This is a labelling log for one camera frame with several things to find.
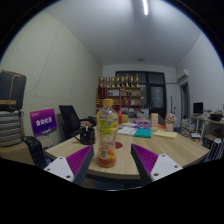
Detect yellow gift box, red ribbon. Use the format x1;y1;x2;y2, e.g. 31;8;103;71
117;109;129;125

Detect black dotted mug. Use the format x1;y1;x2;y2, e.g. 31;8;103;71
74;125;97;146

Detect white book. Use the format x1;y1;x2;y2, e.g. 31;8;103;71
117;126;138;136

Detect small orange standing box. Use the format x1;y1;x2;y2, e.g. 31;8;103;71
149;112;159;127

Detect purple sign board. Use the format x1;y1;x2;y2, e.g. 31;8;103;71
29;108;58;137

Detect white wire basket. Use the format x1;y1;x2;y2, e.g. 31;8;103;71
206;137;224;162

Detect wooden shelf unit with trophies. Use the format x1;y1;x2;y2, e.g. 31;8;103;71
95;73;142;116

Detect ceiling strip light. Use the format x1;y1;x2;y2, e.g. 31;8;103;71
142;0;150;16

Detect black framed glass door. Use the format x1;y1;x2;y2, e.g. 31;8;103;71
115;70;167;120

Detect cluttered side desk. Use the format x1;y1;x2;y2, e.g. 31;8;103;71
190;111;224;138

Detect pale yellow book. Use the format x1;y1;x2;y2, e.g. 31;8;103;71
152;129;179;140

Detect black office chair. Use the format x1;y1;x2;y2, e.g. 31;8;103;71
58;104;98;140

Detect clear bottle with yellow label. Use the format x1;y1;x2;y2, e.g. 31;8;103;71
96;98;119;169

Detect black computer monitor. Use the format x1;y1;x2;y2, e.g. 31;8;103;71
192;101;204;116

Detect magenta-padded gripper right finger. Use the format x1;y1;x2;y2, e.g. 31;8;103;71
130;143;184;186

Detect pink flowers in white pot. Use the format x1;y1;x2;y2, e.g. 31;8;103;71
164;113;178;132

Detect black chair armrest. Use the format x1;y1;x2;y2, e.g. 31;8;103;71
23;135;49;170

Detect white wall air conditioner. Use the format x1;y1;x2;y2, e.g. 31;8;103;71
176;68;190;81

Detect blue printed book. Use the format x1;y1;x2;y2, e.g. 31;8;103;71
133;123;153;130

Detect teal book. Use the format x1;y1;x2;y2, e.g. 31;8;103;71
133;128;153;139

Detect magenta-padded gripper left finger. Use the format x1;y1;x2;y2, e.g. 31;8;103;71
43;144;95;187

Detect orange book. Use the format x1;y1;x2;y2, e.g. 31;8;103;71
150;124;167;131

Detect pink box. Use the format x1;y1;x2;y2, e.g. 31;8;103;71
133;119;151;126

